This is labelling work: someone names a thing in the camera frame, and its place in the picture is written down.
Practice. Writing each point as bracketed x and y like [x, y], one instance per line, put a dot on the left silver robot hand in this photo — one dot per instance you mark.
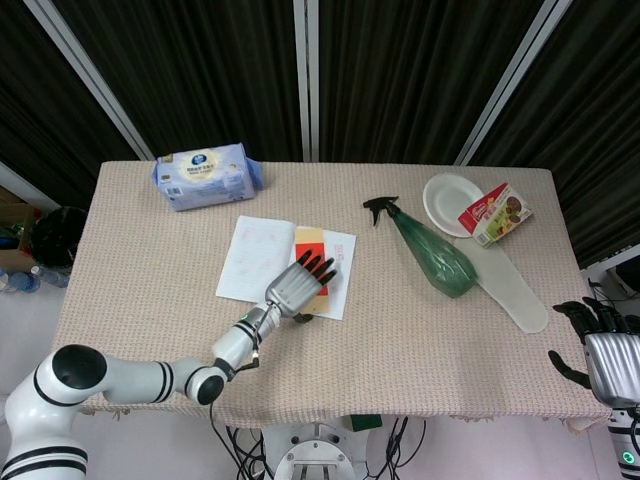
[295, 290]

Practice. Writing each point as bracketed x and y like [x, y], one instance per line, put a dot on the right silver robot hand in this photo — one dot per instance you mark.
[615, 370]

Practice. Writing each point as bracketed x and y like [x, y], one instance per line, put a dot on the white lined notebook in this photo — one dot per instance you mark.
[255, 255]

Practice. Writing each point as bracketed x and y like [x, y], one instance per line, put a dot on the red and gold card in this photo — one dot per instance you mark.
[310, 236]

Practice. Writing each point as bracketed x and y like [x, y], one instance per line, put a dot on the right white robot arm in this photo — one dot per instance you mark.
[625, 445]

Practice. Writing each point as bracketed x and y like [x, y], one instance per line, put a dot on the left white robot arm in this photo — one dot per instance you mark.
[130, 375]

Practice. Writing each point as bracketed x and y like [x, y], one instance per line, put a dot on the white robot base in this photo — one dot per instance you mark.
[312, 457]

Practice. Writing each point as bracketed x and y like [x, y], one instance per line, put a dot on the beige woven tablecloth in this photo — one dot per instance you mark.
[380, 360]

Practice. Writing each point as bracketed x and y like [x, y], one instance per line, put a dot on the white shoe insole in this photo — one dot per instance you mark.
[515, 295]

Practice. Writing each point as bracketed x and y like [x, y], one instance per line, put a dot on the blue tissue pack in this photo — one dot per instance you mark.
[205, 177]

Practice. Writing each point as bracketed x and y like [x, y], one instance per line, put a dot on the green spray bottle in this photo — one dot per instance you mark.
[440, 255]

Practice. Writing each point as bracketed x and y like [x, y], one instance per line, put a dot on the small green block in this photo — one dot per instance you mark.
[366, 423]

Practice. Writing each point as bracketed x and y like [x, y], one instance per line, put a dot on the white paper plate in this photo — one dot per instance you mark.
[445, 202]

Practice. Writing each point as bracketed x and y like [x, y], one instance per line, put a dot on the red snack box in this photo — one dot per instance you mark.
[495, 215]

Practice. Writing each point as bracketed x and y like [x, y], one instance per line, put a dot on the black pleated curtain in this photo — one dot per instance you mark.
[200, 75]
[410, 75]
[595, 125]
[35, 110]

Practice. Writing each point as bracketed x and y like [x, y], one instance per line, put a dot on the clear plastic water bottle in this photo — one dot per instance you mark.
[20, 282]
[50, 276]

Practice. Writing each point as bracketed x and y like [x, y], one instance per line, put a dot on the brown cardboard box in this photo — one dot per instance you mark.
[12, 220]

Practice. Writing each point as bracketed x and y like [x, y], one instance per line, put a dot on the white equipment frame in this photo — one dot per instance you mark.
[607, 277]

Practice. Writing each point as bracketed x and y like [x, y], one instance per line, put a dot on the white partition post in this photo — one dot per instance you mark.
[306, 80]
[90, 80]
[515, 80]

